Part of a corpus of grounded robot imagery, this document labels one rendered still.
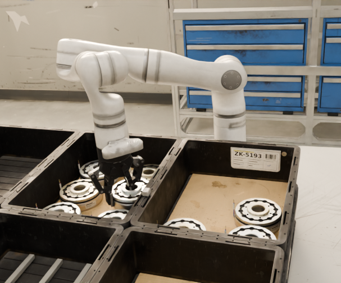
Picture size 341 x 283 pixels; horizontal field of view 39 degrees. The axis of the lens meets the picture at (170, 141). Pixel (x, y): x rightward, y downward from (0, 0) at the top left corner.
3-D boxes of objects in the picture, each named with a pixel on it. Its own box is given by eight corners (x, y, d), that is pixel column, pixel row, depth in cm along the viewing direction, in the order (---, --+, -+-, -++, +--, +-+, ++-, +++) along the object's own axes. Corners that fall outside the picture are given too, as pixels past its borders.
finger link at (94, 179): (89, 168, 108) (103, 185, 111) (83, 173, 108) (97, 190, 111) (93, 173, 106) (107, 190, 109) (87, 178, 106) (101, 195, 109)
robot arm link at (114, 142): (105, 161, 99) (101, 134, 96) (87, 141, 108) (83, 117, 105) (145, 149, 103) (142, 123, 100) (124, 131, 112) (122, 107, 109)
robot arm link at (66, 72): (70, 87, 107) (73, 49, 106) (52, 78, 131) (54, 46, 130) (110, 90, 111) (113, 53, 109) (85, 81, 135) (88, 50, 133)
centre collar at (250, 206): (248, 203, 108) (248, 201, 108) (270, 205, 107) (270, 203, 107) (245, 215, 104) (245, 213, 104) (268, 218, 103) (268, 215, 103)
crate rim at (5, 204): (83, 137, 136) (82, 129, 135) (184, 145, 127) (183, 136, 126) (-1, 216, 103) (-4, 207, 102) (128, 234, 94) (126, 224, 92)
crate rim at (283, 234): (184, 145, 127) (183, 136, 126) (300, 154, 118) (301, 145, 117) (128, 234, 94) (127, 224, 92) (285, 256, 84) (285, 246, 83)
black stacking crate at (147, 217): (187, 176, 131) (184, 139, 126) (298, 187, 122) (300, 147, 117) (134, 272, 98) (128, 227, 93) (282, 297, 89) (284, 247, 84)
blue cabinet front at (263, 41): (187, 107, 309) (182, 19, 284) (303, 110, 290) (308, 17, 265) (186, 109, 306) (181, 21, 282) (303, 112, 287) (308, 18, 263)
